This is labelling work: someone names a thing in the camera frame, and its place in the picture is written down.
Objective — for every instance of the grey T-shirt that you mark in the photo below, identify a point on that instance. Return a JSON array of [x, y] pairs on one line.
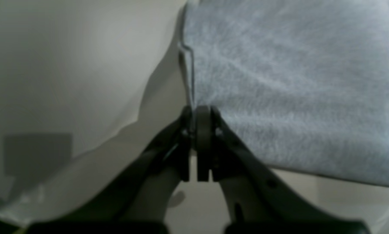
[[304, 83]]

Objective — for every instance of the viewer-left left gripper right finger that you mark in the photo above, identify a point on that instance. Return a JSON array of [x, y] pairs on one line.
[[258, 201]]

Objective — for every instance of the viewer-left left gripper left finger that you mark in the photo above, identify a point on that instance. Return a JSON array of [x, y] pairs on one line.
[[136, 201]]

